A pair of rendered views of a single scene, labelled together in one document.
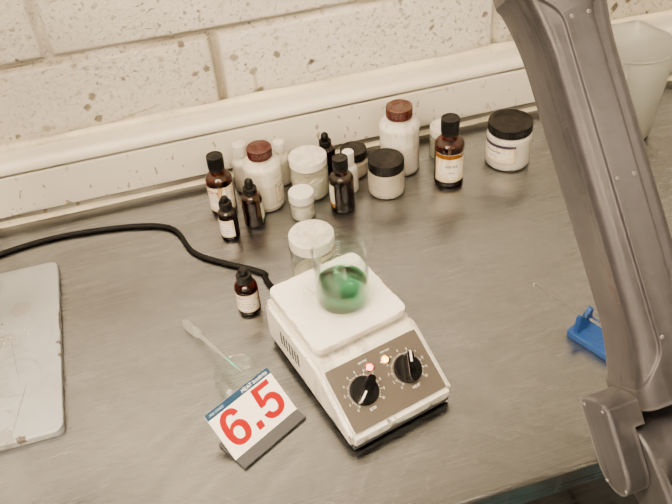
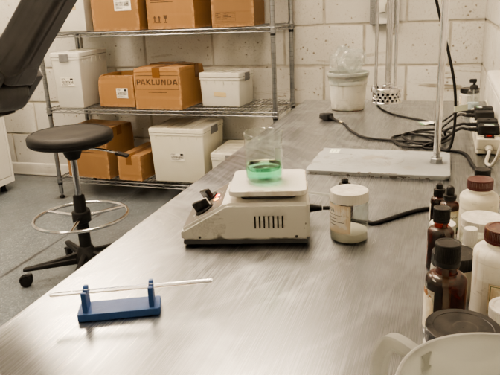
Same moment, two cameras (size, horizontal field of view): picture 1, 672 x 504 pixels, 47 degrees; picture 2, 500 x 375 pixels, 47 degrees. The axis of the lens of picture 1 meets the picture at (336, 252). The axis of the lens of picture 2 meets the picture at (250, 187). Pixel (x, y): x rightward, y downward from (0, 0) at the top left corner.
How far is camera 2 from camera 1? 1.37 m
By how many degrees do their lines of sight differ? 100
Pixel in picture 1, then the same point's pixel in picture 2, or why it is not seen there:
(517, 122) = (453, 329)
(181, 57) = not seen: outside the picture
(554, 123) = not seen: outside the picture
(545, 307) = (197, 306)
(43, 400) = (329, 167)
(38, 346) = (371, 169)
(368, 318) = (238, 182)
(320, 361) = not seen: hidden behind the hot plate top
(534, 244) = (274, 335)
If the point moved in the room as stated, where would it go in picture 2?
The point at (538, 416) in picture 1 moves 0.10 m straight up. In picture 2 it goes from (128, 265) to (120, 202)
